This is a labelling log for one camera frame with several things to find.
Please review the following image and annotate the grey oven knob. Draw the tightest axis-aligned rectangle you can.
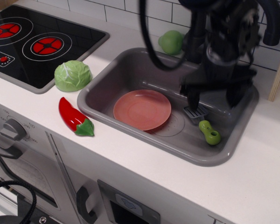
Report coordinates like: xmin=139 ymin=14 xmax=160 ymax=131
xmin=0 ymin=119 xmax=27 ymax=141

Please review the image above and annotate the green toy cabbage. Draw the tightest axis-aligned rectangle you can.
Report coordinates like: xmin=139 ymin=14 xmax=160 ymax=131
xmin=54 ymin=60 xmax=92 ymax=92

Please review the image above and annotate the pink plate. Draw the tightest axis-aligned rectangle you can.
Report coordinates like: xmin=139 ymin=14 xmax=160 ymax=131
xmin=113 ymin=89 xmax=171 ymax=131

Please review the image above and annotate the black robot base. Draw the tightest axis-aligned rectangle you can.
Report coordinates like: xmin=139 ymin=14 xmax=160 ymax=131
xmin=0 ymin=196 xmax=61 ymax=224

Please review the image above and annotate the grey dishwasher panel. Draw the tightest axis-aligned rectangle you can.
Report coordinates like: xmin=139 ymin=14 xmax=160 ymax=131
xmin=97 ymin=180 xmax=161 ymax=224

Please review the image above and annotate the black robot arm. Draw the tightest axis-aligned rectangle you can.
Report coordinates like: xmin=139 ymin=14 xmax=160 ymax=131
xmin=180 ymin=0 xmax=261 ymax=111

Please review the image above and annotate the black braided cable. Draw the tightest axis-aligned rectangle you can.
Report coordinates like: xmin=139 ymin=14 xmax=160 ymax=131
xmin=139 ymin=0 xmax=189 ymax=70

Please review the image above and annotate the black toy stove top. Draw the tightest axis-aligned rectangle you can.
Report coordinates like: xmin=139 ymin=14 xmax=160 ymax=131
xmin=0 ymin=5 xmax=110 ymax=94

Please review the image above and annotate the dark grey cabinet handle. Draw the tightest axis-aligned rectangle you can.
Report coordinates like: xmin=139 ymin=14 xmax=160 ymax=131
xmin=76 ymin=186 xmax=98 ymax=224

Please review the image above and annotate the green toy vegetable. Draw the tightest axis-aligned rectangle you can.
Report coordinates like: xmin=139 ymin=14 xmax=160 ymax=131
xmin=158 ymin=30 xmax=183 ymax=56

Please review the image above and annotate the green handled grey spatula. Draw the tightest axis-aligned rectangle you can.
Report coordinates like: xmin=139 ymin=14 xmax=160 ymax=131
xmin=183 ymin=105 xmax=221 ymax=146

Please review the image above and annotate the toy oven door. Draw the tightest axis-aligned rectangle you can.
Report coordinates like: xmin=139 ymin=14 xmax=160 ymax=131
xmin=0 ymin=150 xmax=60 ymax=209

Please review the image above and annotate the grey sink basin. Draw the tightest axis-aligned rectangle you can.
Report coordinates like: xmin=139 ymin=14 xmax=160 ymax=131
xmin=77 ymin=48 xmax=259 ymax=167

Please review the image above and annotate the black cable lower left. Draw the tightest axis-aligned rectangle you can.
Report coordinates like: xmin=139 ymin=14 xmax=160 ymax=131
xmin=0 ymin=180 xmax=37 ymax=224

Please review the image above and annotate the black faucet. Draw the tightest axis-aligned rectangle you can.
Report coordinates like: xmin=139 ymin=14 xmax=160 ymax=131
xmin=180 ymin=0 xmax=280 ymax=63

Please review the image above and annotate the red toy chili pepper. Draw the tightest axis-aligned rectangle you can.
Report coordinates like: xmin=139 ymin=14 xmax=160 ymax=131
xmin=58 ymin=97 xmax=94 ymax=137

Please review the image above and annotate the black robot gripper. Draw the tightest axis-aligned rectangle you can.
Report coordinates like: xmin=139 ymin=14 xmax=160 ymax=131
xmin=180 ymin=46 xmax=257 ymax=111

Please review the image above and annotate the grey oven door handle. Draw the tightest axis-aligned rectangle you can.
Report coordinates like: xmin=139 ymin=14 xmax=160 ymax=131
xmin=0 ymin=134 xmax=23 ymax=159

